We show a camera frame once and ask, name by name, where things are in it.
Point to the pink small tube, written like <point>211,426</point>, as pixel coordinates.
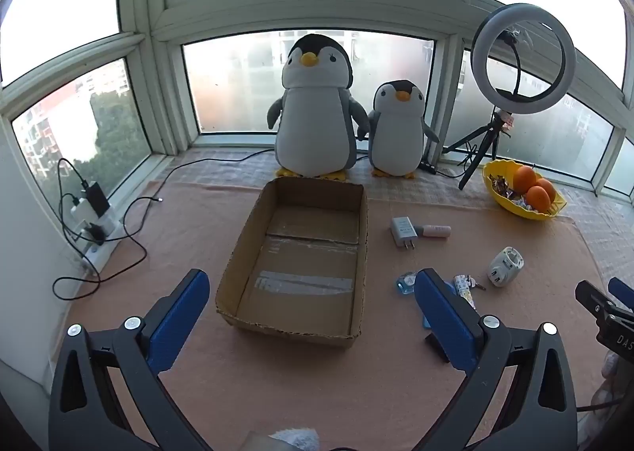
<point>436,231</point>

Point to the white power strip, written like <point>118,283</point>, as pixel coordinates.
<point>101,253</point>

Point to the pink blanket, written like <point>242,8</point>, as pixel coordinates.
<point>297,381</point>

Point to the large penguin plush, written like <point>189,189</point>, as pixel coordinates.
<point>312,129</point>

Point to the white charger brick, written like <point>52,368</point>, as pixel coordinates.
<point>79,213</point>

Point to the yellow bowl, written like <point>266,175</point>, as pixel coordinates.
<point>512,209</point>

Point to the small clear blue bottle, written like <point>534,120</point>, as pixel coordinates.
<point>406,282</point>

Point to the black inline remote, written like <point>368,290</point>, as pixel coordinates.
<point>429,167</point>

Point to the pile of wrapped candies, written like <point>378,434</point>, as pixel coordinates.
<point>500,186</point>

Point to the grey plaid blanket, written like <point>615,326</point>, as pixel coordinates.
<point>223,168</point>

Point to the black charger brick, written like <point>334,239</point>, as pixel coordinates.
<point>96,198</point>

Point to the white window frame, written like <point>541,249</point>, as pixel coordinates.
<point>148,10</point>

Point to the small black object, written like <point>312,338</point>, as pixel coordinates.
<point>435,344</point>

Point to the cardboard box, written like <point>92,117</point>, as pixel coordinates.
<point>297,253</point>

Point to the white round plug adapter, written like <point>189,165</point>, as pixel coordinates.
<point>502,270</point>

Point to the white fluffy cloth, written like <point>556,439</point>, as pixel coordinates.
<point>297,438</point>

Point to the black tripod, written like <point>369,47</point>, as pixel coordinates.
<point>495,126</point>

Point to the paper tag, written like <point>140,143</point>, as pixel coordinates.
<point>506,121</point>

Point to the white charger plug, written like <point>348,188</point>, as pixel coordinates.
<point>403,229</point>

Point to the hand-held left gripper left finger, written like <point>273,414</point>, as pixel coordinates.
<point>181,315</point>

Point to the small penguin plush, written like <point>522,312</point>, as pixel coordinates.
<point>396,134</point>

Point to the black plug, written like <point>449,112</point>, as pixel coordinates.
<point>94,233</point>

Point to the orange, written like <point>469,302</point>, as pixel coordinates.
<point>524,179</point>
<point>538,198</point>
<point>549,188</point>

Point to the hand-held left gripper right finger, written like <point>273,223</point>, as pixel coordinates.
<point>446,319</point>

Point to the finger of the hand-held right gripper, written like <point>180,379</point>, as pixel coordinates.
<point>597,302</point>
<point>625,293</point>

